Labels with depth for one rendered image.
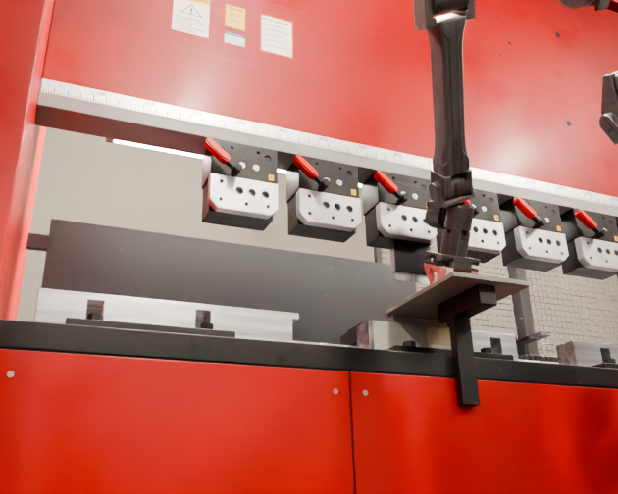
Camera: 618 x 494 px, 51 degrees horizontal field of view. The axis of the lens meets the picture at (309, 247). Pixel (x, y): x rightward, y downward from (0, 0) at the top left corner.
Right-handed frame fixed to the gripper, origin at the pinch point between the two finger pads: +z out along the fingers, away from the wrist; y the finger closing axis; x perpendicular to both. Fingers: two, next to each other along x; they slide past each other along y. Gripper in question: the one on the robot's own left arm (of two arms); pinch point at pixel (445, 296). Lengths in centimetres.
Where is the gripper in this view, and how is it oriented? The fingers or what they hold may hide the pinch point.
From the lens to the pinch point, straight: 144.5
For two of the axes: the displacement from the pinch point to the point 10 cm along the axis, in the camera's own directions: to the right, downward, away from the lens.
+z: -1.5, 9.9, 0.5
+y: -9.3, -1.2, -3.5
